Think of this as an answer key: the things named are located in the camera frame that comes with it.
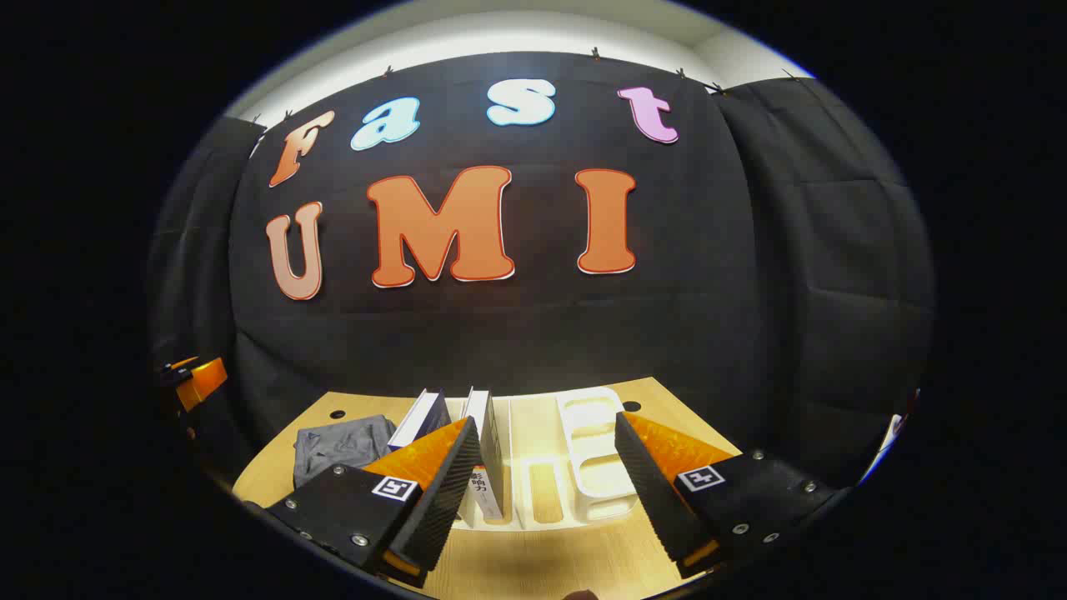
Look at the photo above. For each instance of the black backdrop cloth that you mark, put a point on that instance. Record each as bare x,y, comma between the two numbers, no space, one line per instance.
533,333

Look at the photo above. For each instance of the grey schoolbag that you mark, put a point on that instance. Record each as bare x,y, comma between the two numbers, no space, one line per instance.
342,446

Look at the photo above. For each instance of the white bookshelf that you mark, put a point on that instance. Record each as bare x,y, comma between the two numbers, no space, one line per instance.
592,450

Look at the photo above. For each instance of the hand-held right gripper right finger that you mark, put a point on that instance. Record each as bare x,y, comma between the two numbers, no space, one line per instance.
750,500

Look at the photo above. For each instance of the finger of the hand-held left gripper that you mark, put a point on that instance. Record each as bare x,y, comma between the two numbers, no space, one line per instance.
202,379

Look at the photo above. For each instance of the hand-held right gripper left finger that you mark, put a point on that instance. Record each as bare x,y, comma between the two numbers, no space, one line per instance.
350,508

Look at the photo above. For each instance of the blue cover book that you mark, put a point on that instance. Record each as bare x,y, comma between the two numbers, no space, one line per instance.
421,417

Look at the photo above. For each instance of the white portrait cover book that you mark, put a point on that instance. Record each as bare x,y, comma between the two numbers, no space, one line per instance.
486,433

